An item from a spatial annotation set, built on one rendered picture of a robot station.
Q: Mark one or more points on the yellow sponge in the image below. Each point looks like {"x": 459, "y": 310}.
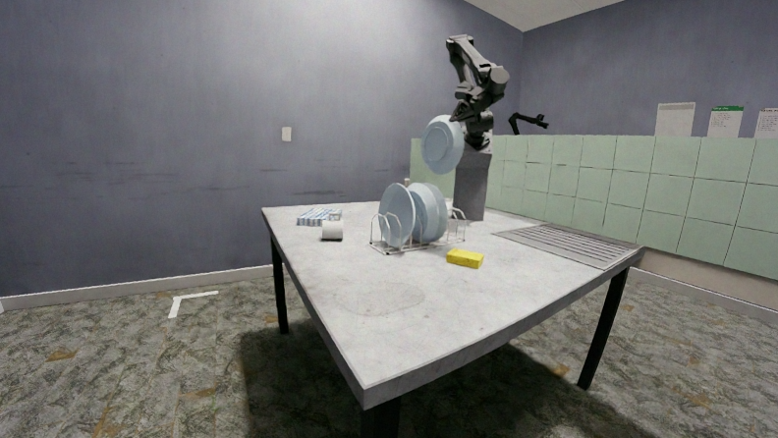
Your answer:
{"x": 465, "y": 258}

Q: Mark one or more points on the white mug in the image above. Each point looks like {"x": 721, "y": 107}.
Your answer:
{"x": 332, "y": 229}

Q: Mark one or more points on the blue and white checkered towel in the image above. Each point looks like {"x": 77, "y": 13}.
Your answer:
{"x": 315, "y": 216}

